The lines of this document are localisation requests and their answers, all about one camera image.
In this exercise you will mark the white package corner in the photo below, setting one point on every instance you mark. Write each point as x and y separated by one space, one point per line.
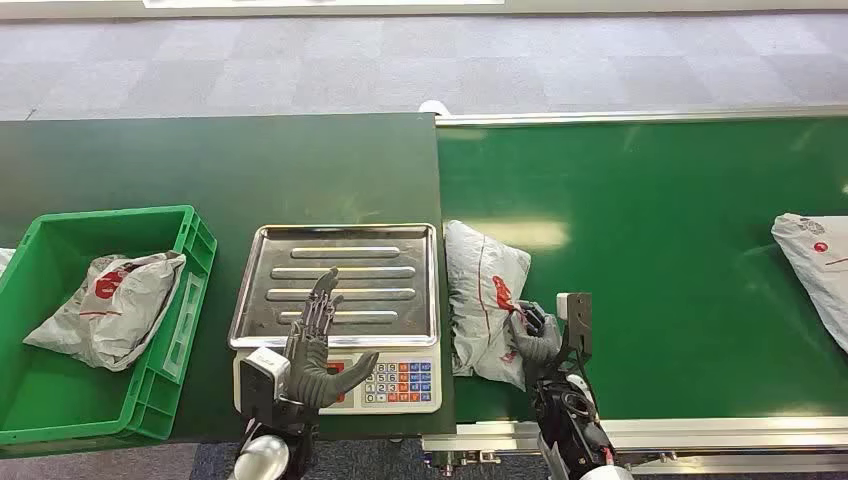
5 260

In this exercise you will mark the grey mailer package red stripe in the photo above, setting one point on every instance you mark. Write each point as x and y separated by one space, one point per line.
477 291

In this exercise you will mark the crumpled grey mailer package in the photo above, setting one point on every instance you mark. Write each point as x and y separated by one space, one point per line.
112 311

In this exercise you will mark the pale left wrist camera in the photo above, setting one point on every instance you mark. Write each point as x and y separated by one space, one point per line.
262 378

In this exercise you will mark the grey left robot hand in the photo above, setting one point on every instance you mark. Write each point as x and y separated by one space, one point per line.
311 371

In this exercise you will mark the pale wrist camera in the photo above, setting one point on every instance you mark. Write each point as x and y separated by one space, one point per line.
262 378
576 321

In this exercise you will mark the white round roller cap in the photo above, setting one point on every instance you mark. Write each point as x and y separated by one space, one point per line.
434 107

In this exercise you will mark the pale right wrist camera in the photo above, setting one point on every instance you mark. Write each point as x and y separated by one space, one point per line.
576 321

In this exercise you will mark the green plastic crate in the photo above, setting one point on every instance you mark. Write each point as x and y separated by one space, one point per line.
40 397

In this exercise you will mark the large flat grey mailer package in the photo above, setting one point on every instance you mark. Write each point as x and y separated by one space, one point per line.
818 272

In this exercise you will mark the green conveyor belt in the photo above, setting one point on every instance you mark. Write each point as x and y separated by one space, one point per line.
662 232

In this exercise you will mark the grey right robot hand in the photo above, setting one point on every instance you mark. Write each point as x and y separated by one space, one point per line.
540 344

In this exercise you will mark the dark green table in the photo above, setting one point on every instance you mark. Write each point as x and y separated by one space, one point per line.
232 172

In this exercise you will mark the aluminium conveyor frame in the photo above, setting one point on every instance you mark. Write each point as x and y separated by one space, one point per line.
696 434

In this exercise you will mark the electronic scale with steel tray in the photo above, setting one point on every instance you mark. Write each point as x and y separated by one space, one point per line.
371 265

